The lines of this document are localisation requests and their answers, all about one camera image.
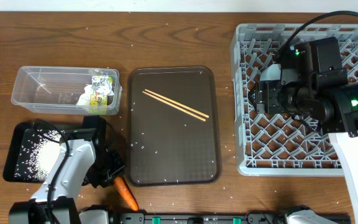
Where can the orange carrot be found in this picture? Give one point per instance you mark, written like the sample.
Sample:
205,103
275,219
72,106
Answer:
125,193

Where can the black tray bin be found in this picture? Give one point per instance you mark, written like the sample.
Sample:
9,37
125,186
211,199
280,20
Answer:
92,129

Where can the white rice pile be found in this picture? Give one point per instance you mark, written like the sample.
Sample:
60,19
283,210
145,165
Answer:
38,153

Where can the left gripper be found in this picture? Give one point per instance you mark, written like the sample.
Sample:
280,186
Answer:
100,180

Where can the clear plastic bin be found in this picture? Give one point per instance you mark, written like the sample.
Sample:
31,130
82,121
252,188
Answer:
56,90

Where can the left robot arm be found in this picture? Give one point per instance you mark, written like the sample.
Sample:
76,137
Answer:
62,158

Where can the white tissue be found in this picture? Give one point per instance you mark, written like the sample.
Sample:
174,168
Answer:
85,98

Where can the wooden chopstick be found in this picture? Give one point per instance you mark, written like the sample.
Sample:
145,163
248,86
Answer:
182,109
177,103

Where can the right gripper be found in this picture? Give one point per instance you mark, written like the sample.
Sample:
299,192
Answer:
266,97

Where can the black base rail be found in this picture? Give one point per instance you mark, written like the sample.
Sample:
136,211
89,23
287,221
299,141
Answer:
299,214

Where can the brown serving tray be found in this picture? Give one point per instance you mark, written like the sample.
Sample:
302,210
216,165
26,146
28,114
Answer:
167,146

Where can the light blue bowl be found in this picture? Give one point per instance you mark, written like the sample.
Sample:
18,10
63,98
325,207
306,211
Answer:
271,73

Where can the yellow snack wrapper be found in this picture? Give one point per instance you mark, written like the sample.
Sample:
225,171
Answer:
101,94

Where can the grey dishwasher rack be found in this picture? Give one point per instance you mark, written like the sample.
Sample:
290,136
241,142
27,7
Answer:
277,145

